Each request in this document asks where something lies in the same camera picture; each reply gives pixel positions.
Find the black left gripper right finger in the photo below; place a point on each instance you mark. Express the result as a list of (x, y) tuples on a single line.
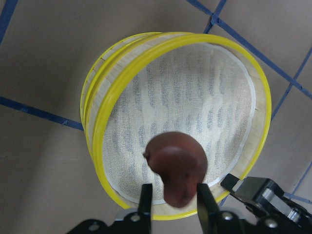
[(207, 209)]

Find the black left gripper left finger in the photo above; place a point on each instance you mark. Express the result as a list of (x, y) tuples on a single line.
[(144, 208)]

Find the brown bun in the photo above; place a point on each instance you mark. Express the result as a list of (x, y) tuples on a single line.
[(181, 163)]

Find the yellow bamboo steamer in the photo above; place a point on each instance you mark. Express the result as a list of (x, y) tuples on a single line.
[(121, 62)]

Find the white steamer cloth liner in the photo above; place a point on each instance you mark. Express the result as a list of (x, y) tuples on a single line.
[(202, 90)]

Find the brown paper table mat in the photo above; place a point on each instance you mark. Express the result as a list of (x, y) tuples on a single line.
[(47, 180)]

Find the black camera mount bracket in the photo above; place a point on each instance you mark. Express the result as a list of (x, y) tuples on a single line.
[(263, 197)]

